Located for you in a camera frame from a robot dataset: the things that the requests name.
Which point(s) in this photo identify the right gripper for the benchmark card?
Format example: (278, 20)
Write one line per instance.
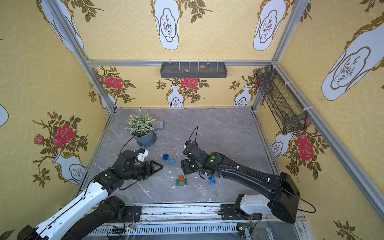
(186, 166)

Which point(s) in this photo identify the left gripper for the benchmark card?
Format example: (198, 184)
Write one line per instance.
(146, 168)

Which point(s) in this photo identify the long green lego brick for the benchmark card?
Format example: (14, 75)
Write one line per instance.
(178, 185)

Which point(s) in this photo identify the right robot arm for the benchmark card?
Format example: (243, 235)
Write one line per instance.
(280, 190)

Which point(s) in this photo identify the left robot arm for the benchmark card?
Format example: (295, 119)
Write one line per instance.
(102, 185)

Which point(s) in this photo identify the dark blue lego brick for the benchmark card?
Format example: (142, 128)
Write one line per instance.
(165, 157)

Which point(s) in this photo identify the light blue lego brick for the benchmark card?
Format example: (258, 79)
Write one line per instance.
(171, 161)

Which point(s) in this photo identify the long blue lego brick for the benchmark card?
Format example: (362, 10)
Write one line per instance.
(212, 180)

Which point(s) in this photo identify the potted plant grey pot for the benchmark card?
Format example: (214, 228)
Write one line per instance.
(141, 127)

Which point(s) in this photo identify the grey teal sponge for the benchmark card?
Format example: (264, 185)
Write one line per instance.
(159, 125)

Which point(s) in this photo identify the aluminium rail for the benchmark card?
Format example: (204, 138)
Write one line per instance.
(196, 221)

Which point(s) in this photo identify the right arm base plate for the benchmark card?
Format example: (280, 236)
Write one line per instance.
(234, 212)

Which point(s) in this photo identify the grey wall tray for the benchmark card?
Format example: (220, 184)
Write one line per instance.
(194, 69)

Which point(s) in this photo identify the black wire mesh basket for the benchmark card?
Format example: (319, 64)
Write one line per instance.
(284, 106)

